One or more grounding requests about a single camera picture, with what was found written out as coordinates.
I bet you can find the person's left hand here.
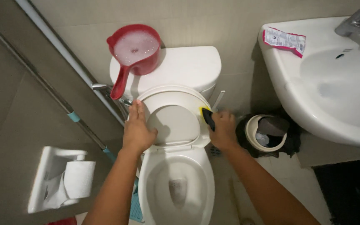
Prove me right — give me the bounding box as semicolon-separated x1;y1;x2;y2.
122;100;158;154

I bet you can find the person's right hand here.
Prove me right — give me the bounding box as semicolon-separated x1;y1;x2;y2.
208;110;239;151

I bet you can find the yellow and black scrub sponge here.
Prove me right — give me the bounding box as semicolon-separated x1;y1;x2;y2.
199;106;216;132

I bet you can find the white toilet seat lid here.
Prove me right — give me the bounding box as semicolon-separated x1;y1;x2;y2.
127;84;212;154

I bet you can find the white trash bin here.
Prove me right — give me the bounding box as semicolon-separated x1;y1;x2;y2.
245;114;290;153

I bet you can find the black bin liner bag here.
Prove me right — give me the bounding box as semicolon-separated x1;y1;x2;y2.
236;112;302;159

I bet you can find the white toilet bowl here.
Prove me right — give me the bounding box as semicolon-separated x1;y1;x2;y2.
138;146;215;225

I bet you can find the pink and white sachet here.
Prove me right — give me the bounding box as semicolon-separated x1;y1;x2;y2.
262;26;306;59

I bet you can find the red water dipper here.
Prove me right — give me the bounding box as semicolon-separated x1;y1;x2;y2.
106;24;162;100

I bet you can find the white wash basin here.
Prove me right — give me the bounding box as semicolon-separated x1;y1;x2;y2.
258;15;360;149

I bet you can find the chrome bidet sprayer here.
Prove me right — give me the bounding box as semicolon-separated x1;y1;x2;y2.
91;83;133;107

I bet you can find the white toilet paper roll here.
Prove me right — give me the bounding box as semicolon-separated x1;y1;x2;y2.
64;161;96;199

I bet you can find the chrome basin faucet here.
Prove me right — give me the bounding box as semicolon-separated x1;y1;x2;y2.
335;6;360;43

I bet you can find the white toilet paper holder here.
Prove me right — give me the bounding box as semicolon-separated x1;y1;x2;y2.
27;146;88;214

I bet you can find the red plastic container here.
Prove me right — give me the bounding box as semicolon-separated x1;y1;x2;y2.
46;217;77;225

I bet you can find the white toilet brush handle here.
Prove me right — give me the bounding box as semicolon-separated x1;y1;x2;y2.
212;90;226;112

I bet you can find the white wall pipe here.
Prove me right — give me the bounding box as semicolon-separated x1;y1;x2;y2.
14;0;126;127

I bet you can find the teal and metal mop handle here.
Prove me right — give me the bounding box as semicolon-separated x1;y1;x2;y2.
0;7;118;163

